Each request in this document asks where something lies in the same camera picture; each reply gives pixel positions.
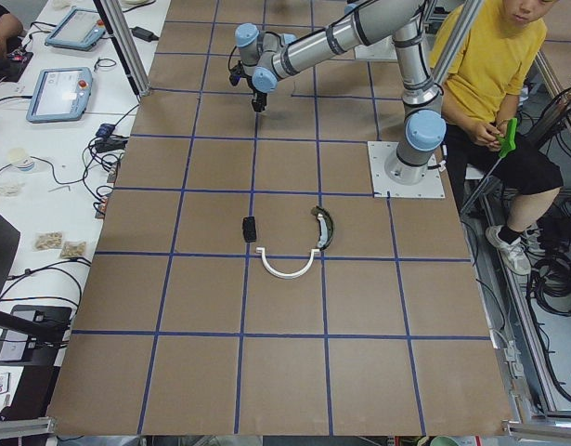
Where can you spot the black power adapter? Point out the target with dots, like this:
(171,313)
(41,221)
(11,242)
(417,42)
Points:
(144,34)

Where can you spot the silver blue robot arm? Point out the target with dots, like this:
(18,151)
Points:
(268,57)

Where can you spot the person in yellow shirt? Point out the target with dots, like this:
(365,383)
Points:
(481,95)

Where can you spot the far teach pendant tablet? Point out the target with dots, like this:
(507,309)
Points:
(80,30)

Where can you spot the teach pendant tablet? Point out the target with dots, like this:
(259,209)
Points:
(80,30)
(60,95)

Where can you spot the curved brake shoe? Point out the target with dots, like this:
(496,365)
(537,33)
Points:
(326,227)

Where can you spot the green handled tool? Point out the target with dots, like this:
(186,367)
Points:
(507,145)

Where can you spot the near teach pendant tablet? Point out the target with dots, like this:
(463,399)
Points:
(60,95)

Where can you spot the white curved plastic part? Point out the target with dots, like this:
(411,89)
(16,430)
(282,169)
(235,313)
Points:
(287,268)

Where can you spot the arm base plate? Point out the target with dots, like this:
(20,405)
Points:
(429,179)

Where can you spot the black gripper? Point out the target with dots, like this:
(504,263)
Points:
(258,93)

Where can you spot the aluminium frame post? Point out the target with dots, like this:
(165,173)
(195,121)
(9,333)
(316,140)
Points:
(118,30)

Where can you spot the black rectangular plastic part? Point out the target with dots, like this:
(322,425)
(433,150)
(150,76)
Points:
(249,232)

